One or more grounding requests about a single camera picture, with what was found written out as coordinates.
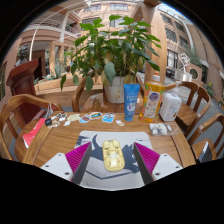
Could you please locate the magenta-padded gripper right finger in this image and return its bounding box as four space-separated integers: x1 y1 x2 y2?
133 142 184 186

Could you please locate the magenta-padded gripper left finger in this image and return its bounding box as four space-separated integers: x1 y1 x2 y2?
39 141 93 185

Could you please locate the yellow computer mouse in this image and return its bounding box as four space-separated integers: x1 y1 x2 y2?
101 139 126 172

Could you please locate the white cat-print mouse pad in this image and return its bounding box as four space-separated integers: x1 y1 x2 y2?
73 130 156 192

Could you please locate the small white packet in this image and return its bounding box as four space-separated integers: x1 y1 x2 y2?
149 123 168 136

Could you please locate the clear plastic tray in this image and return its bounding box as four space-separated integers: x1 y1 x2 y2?
148 122 175 136

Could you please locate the small printed sticker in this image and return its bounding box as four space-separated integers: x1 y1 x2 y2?
101 113 116 124
79 114 92 125
89 111 104 121

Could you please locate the pale yellow sticker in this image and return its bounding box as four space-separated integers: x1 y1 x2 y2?
66 113 82 123

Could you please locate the red paper bag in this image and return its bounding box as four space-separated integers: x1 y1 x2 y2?
22 103 55 149

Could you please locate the white pump dispenser bottle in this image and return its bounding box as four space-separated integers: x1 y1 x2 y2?
158 87 183 122

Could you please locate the orange dish soap bottle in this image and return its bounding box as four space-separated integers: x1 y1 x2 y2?
139 80 166 124

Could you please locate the dark grey flat case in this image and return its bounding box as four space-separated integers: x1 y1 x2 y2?
198 141 215 164

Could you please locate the blue squeeze tube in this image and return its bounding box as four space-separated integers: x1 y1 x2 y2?
123 83 141 122

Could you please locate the wooden planter box with plants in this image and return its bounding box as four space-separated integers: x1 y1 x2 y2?
33 64 105 97

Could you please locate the dark parked car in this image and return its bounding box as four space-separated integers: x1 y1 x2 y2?
165 67 176 80

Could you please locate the yellow flowering shrub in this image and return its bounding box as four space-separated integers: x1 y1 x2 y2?
205 81 215 98

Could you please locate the white sculpture on plinth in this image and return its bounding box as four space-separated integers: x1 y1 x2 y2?
174 53 193 83

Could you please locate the leafy plant in white pot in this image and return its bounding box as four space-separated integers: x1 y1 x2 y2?
59 14 162 105

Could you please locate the dark bust statue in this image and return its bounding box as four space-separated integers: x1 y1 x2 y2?
15 44 31 67

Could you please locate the dark red wooden pedestal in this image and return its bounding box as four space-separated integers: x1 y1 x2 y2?
6 59 48 124

